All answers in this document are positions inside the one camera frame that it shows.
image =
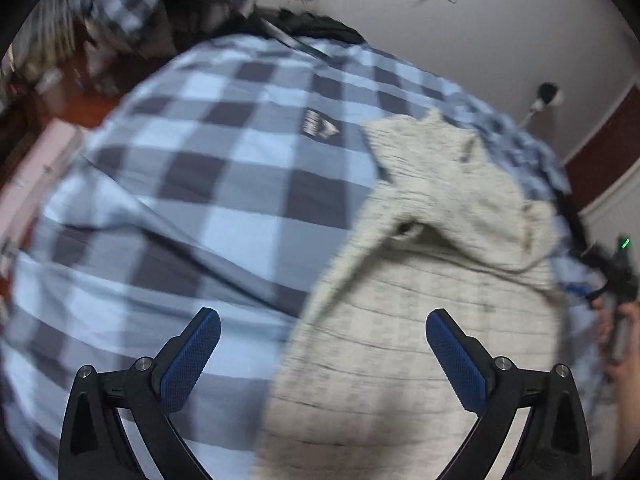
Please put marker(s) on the cream tweed plaid jacket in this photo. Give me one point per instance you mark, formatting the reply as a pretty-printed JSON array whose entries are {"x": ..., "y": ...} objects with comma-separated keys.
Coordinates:
[{"x": 360, "y": 394}]

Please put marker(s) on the white louvred door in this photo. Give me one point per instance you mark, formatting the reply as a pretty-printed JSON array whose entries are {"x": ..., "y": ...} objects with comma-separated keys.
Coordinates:
[{"x": 616, "y": 214}]

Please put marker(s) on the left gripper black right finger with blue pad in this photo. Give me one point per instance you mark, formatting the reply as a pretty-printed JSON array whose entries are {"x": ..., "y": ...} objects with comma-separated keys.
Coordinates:
[{"x": 554, "y": 442}]

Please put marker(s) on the pink padded bench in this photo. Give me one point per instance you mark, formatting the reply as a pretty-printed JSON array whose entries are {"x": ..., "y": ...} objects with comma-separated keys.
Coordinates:
[{"x": 43, "y": 165}]

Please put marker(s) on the black clothes at bed head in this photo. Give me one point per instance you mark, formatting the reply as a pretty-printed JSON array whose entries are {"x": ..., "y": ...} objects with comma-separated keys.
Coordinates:
[{"x": 290, "y": 28}]

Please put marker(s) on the checked window curtain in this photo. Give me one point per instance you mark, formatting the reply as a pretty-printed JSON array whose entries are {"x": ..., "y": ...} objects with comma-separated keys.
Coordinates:
[{"x": 45, "y": 39}]

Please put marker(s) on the blue checked bed cover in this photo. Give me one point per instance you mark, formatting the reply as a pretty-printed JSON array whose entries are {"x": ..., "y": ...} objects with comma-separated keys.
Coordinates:
[{"x": 230, "y": 179}]

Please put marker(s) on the white round wall lamp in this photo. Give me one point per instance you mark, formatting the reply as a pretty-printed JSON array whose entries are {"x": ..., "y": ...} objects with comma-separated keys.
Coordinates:
[{"x": 548, "y": 95}]

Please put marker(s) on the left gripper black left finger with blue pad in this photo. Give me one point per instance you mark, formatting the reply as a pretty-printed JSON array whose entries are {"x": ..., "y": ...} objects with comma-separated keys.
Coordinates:
[{"x": 94, "y": 444}]

